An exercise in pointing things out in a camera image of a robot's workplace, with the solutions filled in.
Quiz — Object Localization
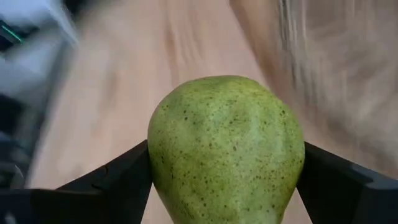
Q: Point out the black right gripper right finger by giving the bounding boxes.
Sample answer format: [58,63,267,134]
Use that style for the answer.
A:
[297,141,398,224]

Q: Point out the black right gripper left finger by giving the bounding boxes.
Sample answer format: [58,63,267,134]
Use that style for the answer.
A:
[0,139,153,224]

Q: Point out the green speckled pear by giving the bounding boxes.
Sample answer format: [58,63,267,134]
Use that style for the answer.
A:
[147,75,306,224]

